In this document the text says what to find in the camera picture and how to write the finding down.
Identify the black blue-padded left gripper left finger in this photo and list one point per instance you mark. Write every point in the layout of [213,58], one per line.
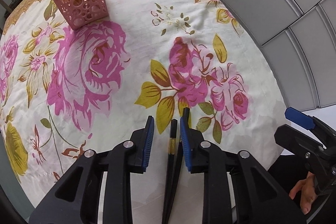
[75,197]

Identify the person's right hand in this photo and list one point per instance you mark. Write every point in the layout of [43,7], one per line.
[307,189]

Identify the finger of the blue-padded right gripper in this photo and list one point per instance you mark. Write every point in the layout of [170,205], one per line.
[299,118]

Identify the wooden broom stick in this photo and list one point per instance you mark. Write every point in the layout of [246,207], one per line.
[5,6]

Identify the floral pink rose tablecloth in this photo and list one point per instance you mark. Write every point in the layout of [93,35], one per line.
[65,91]

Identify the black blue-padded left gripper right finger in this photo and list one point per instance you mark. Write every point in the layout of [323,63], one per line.
[237,188]

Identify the black chopstick gold band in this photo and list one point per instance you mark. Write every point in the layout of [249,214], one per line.
[170,165]

